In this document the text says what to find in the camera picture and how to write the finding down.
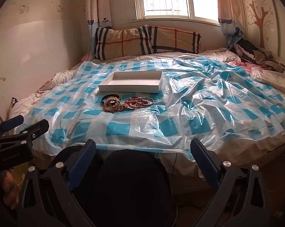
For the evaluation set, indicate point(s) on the pile of dark clothes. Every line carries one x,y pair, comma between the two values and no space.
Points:
256,54

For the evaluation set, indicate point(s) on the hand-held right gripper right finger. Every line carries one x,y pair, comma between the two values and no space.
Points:
204,160

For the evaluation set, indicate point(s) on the person's left hand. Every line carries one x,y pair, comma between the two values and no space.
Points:
10,186

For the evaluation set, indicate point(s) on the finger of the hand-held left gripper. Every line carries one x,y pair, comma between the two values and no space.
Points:
10,124
36,128

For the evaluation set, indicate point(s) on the cartoon print curtain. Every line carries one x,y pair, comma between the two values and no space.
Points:
230,9
97,4

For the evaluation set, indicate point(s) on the plaid beige pillow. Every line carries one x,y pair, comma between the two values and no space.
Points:
175,40
118,43

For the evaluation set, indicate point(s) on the blue checked plastic sheet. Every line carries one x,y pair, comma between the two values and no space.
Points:
204,104

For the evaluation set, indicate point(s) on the brown tree wall sticker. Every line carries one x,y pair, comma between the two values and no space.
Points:
259,16

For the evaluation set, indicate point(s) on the large white board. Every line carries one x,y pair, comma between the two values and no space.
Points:
33,59

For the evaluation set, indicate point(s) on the white shallow cardboard box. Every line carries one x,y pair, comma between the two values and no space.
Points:
130,81

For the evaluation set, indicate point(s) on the window with white frame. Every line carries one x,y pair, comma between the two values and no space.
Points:
166,0

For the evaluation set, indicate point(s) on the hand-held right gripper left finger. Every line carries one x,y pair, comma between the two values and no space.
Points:
83,160

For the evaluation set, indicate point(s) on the black round stool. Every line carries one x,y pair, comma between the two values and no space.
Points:
130,189

